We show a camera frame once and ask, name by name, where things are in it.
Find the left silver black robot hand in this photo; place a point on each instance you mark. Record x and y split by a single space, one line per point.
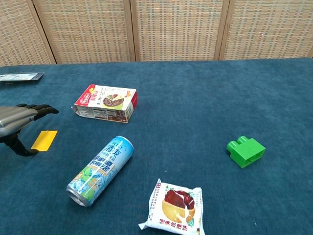
12 118

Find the yellow card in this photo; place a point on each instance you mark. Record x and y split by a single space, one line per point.
45 141

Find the flat black printed package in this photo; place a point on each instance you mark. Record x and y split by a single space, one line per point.
19 77

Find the red and white food carton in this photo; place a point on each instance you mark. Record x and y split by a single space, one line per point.
107 102

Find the blue drink can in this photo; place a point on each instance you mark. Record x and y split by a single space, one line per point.
102 169

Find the blue table cloth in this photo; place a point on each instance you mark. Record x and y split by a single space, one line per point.
185 117

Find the woven folding screen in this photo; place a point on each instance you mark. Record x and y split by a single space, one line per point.
171 29

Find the white snack packet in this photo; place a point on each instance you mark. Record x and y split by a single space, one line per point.
176 208

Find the green toy building block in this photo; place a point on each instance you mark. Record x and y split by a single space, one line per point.
245 151

